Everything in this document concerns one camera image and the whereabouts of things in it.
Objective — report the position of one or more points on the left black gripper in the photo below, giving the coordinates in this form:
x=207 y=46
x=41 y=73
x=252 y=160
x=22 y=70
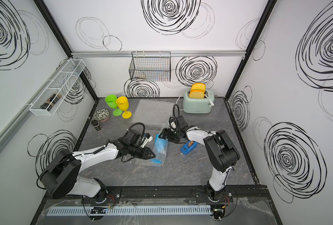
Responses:
x=146 y=153

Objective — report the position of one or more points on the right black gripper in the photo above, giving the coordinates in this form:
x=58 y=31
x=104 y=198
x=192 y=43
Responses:
x=165 y=131

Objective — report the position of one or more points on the blue plastic wine glass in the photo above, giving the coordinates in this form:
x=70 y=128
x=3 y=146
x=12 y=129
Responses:
x=160 y=149

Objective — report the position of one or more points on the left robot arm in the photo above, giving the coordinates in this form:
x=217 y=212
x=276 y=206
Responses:
x=62 y=176

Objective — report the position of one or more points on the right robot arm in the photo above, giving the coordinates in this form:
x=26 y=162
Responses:
x=222 y=153

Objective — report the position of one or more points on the yellow plastic wine glass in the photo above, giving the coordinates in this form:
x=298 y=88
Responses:
x=123 y=105

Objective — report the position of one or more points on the green plastic wine glass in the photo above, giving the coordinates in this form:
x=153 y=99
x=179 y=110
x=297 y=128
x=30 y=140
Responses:
x=111 y=101

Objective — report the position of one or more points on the blue tape dispenser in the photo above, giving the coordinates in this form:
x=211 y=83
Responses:
x=188 y=147

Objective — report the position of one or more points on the mint green toaster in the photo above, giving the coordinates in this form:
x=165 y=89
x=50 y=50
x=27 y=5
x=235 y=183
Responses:
x=198 y=105

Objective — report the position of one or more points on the front toast slice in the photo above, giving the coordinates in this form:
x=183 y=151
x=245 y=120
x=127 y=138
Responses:
x=197 y=94

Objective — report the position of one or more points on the toast slice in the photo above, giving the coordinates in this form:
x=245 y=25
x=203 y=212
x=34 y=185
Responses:
x=197 y=94
x=198 y=87

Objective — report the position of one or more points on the back toast slice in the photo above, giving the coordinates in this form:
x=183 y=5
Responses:
x=198 y=87

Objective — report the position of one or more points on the patterned small bowl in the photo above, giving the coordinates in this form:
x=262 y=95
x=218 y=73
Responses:
x=101 y=115

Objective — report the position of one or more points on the dark spice bottle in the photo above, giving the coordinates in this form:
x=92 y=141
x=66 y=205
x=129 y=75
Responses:
x=96 y=125

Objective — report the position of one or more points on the dark bottle in shelf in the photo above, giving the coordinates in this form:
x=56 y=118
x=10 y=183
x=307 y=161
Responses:
x=51 y=101

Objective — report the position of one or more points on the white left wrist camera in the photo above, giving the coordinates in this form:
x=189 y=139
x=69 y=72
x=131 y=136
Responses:
x=146 y=138

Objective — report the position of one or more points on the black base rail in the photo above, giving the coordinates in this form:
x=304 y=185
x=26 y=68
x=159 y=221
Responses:
x=199 y=194

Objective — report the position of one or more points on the black wire basket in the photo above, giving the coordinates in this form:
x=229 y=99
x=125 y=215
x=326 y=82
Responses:
x=151 y=66

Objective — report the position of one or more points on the white slotted cable duct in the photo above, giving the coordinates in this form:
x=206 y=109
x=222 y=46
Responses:
x=129 y=210

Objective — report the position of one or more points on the white wire shelf basket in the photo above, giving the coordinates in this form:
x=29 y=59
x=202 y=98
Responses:
x=66 y=82

